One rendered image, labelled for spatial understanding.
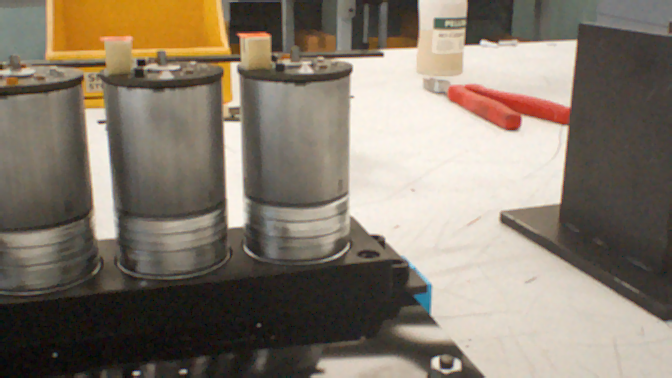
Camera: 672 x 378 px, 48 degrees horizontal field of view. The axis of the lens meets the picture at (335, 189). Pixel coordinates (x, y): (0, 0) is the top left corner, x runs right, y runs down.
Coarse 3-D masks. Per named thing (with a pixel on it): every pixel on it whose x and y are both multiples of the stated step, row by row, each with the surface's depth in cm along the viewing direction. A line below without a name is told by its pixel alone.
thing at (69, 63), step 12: (36, 60) 17; (48, 60) 17; (60, 60) 17; (72, 60) 17; (84, 60) 17; (96, 60) 17; (132, 60) 17; (168, 60) 17; (180, 60) 17; (192, 60) 17; (204, 60) 17; (216, 60) 17; (228, 60) 18; (240, 60) 18
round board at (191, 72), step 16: (144, 64) 16; (176, 64) 17; (192, 64) 16; (208, 64) 16; (112, 80) 15; (128, 80) 15; (144, 80) 15; (160, 80) 15; (176, 80) 15; (192, 80) 15; (208, 80) 15
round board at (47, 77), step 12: (36, 72) 15; (48, 72) 15; (60, 72) 15; (72, 72) 15; (0, 84) 14; (24, 84) 14; (36, 84) 14; (48, 84) 14; (60, 84) 14; (72, 84) 15
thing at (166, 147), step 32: (128, 96) 15; (160, 96) 15; (192, 96) 15; (128, 128) 15; (160, 128) 15; (192, 128) 15; (128, 160) 15; (160, 160) 15; (192, 160) 15; (224, 160) 16; (128, 192) 15; (160, 192) 15; (192, 192) 15; (224, 192) 16; (128, 224) 16; (160, 224) 15; (192, 224) 16; (224, 224) 16; (128, 256) 16; (160, 256) 16; (192, 256) 16; (224, 256) 17
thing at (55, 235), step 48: (0, 96) 14; (48, 96) 14; (0, 144) 14; (48, 144) 14; (0, 192) 14; (48, 192) 15; (0, 240) 15; (48, 240) 15; (96, 240) 16; (0, 288) 15; (48, 288) 15
